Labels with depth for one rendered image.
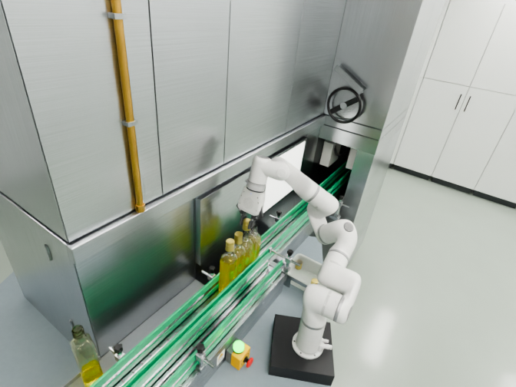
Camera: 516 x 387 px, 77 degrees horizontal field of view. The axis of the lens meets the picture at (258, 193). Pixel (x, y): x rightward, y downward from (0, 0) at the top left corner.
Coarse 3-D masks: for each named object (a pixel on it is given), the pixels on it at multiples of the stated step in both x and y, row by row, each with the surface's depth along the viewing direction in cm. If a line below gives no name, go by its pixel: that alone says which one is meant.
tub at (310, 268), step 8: (296, 256) 171; (304, 256) 172; (304, 264) 173; (312, 264) 170; (320, 264) 168; (288, 272) 161; (296, 272) 171; (304, 272) 172; (312, 272) 172; (304, 280) 167
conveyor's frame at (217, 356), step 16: (336, 192) 225; (304, 224) 190; (288, 240) 176; (272, 256) 164; (272, 288) 147; (256, 304) 138; (240, 320) 130; (256, 320) 144; (240, 336) 134; (224, 352) 125; (208, 368) 117; (192, 384) 110
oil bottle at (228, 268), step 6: (222, 258) 131; (228, 258) 130; (234, 258) 131; (222, 264) 133; (228, 264) 130; (234, 264) 133; (222, 270) 134; (228, 270) 132; (234, 270) 135; (222, 276) 136; (228, 276) 134; (234, 276) 137; (222, 282) 138; (228, 282) 135; (222, 288) 139
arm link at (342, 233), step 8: (328, 224) 134; (336, 224) 130; (344, 224) 128; (352, 224) 129; (320, 232) 136; (328, 232) 132; (336, 232) 129; (344, 232) 127; (352, 232) 128; (328, 240) 134; (336, 240) 129; (344, 240) 127; (352, 240) 127; (336, 248) 127; (344, 248) 126; (352, 248) 127
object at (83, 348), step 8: (72, 328) 93; (80, 328) 94; (80, 336) 93; (88, 336) 96; (72, 344) 94; (80, 344) 94; (88, 344) 95; (72, 352) 97; (80, 352) 94; (88, 352) 96; (96, 352) 98; (80, 360) 95; (88, 360) 97; (96, 360) 99; (80, 368) 96; (88, 368) 99; (96, 368) 101; (88, 376) 100; (96, 376) 103; (88, 384) 102
